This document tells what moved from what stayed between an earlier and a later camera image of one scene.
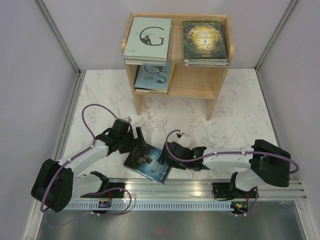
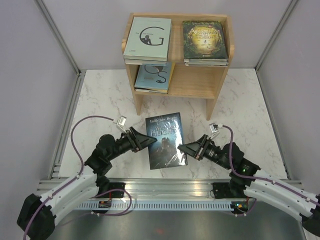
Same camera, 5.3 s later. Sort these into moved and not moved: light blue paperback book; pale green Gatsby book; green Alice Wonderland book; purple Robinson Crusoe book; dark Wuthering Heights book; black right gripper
Moved: black right gripper; dark Wuthering Heights book
Not moved: light blue paperback book; pale green Gatsby book; purple Robinson Crusoe book; green Alice Wonderland book
